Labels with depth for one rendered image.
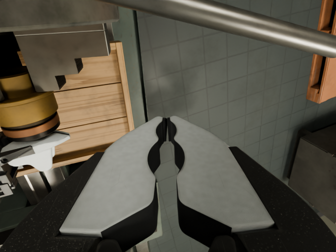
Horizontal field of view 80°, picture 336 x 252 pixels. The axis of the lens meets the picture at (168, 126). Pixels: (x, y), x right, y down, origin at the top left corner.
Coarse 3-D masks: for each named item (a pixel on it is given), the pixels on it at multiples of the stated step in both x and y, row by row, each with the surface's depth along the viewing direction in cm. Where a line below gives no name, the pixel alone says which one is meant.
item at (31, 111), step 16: (0, 80) 25; (16, 80) 26; (16, 96) 26; (32, 96) 27; (48, 96) 29; (0, 112) 26; (16, 112) 26; (32, 112) 27; (48, 112) 29; (16, 128) 28; (32, 128) 28; (48, 128) 30
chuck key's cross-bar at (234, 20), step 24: (96, 0) 9; (120, 0) 9; (144, 0) 9; (168, 0) 9; (192, 0) 9; (216, 24) 10; (240, 24) 10; (264, 24) 10; (288, 24) 11; (312, 48) 11
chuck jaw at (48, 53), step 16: (16, 32) 24; (32, 32) 24; (48, 32) 25; (64, 32) 25; (80, 32) 25; (96, 32) 25; (32, 48) 25; (48, 48) 25; (64, 48) 26; (80, 48) 26; (96, 48) 26; (32, 64) 26; (48, 64) 26; (64, 64) 27; (80, 64) 29; (32, 80) 27; (48, 80) 27; (64, 80) 31
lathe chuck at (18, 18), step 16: (0, 0) 14; (16, 0) 14; (32, 0) 15; (48, 0) 16; (64, 0) 16; (80, 0) 18; (0, 16) 14; (16, 16) 14; (32, 16) 15; (48, 16) 16; (64, 16) 17; (80, 16) 18; (96, 16) 20; (112, 16) 22
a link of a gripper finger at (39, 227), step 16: (96, 160) 9; (80, 176) 8; (64, 192) 7; (80, 192) 7; (32, 208) 7; (48, 208) 7; (64, 208) 7; (32, 224) 6; (48, 224) 6; (16, 240) 6; (32, 240) 6; (48, 240) 6; (64, 240) 6; (80, 240) 6; (96, 240) 6
